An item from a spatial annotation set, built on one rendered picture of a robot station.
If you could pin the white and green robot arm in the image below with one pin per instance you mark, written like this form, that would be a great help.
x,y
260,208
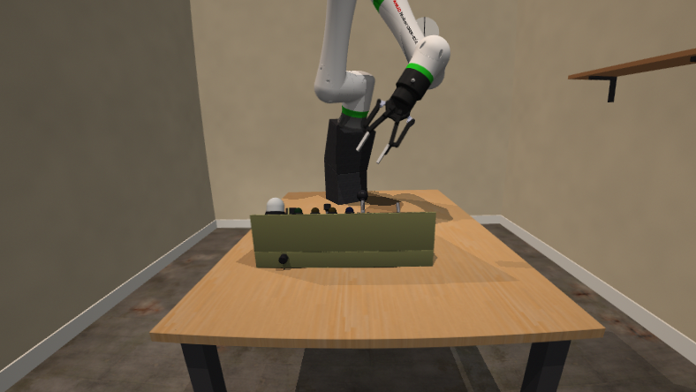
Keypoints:
x,y
354,89

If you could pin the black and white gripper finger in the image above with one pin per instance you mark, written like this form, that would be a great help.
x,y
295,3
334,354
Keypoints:
x,y
378,105
391,144

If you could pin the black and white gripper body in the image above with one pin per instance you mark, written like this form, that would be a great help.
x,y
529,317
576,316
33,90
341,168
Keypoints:
x,y
402,99

